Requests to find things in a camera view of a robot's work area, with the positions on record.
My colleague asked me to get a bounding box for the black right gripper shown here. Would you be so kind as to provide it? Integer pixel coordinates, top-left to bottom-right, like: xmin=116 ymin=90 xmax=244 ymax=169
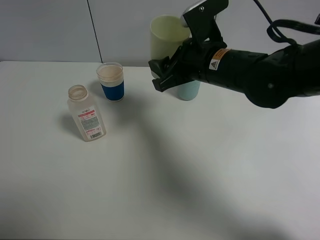
xmin=148 ymin=38 xmax=227 ymax=92

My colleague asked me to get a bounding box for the light green plastic cup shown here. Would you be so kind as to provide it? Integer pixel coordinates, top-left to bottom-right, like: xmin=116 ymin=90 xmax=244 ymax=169
xmin=150 ymin=15 xmax=191 ymax=60

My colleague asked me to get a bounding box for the clear plastic drink bottle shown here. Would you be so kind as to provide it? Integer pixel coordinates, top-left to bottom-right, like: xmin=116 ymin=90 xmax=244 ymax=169
xmin=67 ymin=84 xmax=106 ymax=142

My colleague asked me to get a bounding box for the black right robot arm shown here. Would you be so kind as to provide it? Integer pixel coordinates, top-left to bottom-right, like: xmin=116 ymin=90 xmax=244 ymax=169
xmin=148 ymin=39 xmax=320 ymax=109

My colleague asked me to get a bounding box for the teal plastic cup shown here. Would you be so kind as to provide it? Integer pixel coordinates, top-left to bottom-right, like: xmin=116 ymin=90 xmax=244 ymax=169
xmin=177 ymin=80 xmax=201 ymax=101

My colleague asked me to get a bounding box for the blue sleeved paper cup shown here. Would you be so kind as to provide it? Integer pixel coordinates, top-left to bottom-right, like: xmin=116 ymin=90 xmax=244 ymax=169
xmin=96 ymin=62 xmax=125 ymax=102

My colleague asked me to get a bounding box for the dark grey right camera mount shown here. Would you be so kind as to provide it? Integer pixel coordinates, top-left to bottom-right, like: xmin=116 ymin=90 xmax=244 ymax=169
xmin=180 ymin=0 xmax=229 ymax=48

